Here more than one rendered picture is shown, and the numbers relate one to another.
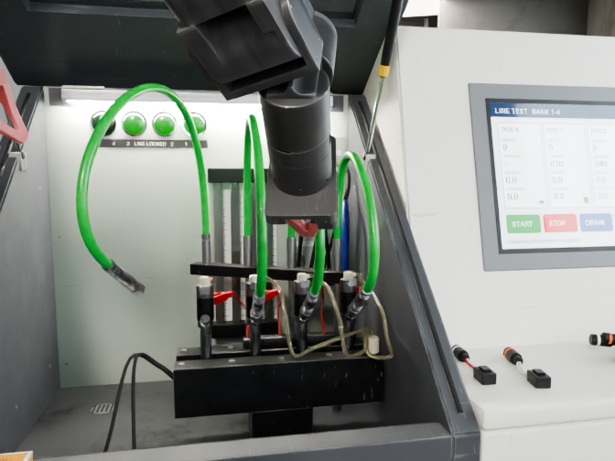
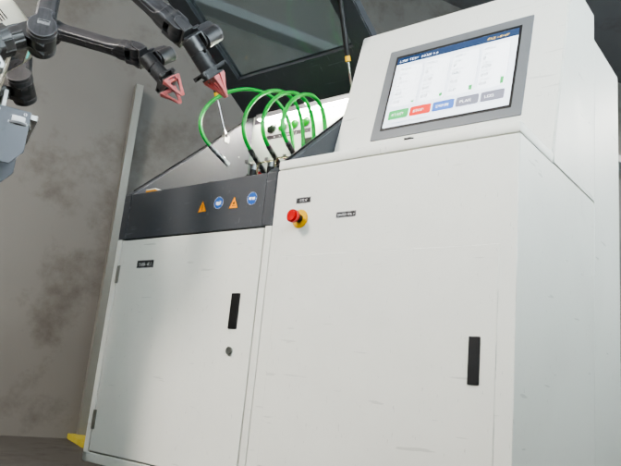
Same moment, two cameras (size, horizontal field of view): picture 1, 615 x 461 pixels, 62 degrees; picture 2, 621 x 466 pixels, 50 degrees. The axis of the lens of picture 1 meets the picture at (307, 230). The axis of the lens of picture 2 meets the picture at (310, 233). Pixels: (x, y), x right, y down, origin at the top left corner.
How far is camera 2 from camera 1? 1.94 m
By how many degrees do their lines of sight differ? 53
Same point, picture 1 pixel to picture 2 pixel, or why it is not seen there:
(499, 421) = (285, 165)
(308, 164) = (197, 59)
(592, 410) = (322, 157)
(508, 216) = (390, 112)
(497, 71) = (409, 42)
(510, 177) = (397, 92)
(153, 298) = not seen: hidden behind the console
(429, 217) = (351, 120)
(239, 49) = (169, 31)
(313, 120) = (189, 45)
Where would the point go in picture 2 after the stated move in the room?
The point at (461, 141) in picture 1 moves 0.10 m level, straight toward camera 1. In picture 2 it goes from (379, 81) to (351, 72)
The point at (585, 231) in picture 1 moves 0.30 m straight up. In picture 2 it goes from (433, 111) to (439, 18)
